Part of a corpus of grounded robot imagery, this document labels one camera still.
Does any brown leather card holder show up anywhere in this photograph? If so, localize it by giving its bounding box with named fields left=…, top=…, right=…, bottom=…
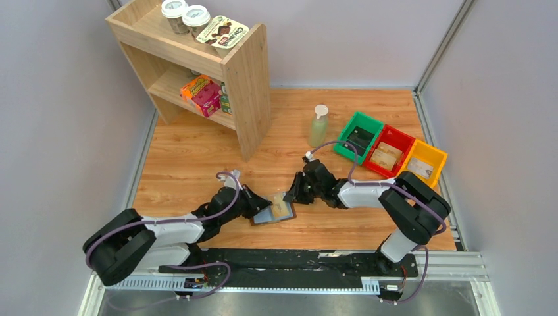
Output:
left=250, top=192, right=297, bottom=226

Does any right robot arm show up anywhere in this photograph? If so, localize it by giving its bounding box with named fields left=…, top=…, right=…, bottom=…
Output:
left=284, top=159, right=451, bottom=263

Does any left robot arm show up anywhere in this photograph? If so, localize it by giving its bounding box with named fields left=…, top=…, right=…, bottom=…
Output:
left=82, top=185, right=272, bottom=286

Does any black card in green bin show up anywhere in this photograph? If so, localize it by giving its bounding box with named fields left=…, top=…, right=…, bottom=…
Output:
left=347, top=126, right=374, bottom=156

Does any gold card in red bin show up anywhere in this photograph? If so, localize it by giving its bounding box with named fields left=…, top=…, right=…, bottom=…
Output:
left=377, top=142, right=403, bottom=159

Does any silver card in yellow bin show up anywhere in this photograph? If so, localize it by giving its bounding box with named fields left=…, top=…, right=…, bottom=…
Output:
left=407, top=157, right=434, bottom=180

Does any green soap bottle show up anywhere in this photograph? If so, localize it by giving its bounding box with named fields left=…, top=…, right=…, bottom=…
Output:
left=308, top=104, right=329, bottom=147

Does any green plastic bin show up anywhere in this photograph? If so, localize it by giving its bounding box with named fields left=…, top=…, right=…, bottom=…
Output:
left=334, top=111, right=385, bottom=165

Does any red plastic bin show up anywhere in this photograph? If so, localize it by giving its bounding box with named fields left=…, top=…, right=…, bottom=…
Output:
left=363, top=124, right=416, bottom=178

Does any green box on shelf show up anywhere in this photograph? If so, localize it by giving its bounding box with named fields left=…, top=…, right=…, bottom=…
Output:
left=219, top=82, right=232, bottom=115

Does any pink snack box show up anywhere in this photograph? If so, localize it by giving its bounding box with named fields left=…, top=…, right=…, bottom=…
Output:
left=190, top=83, right=220, bottom=117

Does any yellow plastic bin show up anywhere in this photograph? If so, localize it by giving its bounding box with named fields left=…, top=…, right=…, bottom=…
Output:
left=397, top=139, right=448, bottom=188

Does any wooden shelf unit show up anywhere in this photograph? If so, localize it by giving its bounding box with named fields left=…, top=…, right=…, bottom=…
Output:
left=106, top=1, right=272, bottom=161

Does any orange snack box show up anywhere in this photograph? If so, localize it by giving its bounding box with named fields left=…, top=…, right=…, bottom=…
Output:
left=180, top=74, right=214, bottom=105

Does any Chobani yogurt package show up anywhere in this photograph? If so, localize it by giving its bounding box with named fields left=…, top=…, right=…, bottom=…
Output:
left=195, top=15, right=249, bottom=49

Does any white lidded cup right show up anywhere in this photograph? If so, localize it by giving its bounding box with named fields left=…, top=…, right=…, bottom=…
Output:
left=182, top=5, right=211, bottom=39

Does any white lidded cup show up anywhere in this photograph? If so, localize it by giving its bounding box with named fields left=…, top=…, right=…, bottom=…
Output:
left=182, top=5, right=211, bottom=39
left=161, top=0, right=189, bottom=35

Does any white lidded cup left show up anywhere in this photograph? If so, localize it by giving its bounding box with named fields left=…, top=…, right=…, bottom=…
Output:
left=161, top=0, right=189, bottom=35

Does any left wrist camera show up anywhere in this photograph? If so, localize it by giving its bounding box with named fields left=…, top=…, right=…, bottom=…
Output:
left=220, top=169, right=241, bottom=190

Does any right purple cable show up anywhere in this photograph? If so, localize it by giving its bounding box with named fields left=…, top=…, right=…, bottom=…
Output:
left=310, top=140, right=447, bottom=305

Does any purple cable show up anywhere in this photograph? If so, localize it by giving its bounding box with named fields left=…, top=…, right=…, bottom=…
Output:
left=85, top=171, right=241, bottom=302
left=310, top=140, right=447, bottom=305

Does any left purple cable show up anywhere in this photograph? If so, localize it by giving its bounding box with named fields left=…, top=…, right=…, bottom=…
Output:
left=85, top=171, right=241, bottom=302

